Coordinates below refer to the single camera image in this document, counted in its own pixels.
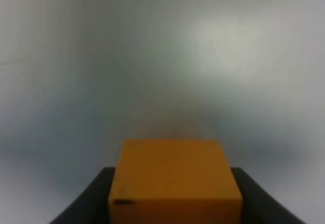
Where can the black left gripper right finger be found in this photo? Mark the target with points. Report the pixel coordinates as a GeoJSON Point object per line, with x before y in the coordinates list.
{"type": "Point", "coordinates": [258, 205]}

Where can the orange block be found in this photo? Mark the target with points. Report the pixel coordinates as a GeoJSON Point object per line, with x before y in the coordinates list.
{"type": "Point", "coordinates": [173, 181]}

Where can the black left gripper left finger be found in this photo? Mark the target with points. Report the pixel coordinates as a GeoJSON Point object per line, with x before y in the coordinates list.
{"type": "Point", "coordinates": [92, 205]}

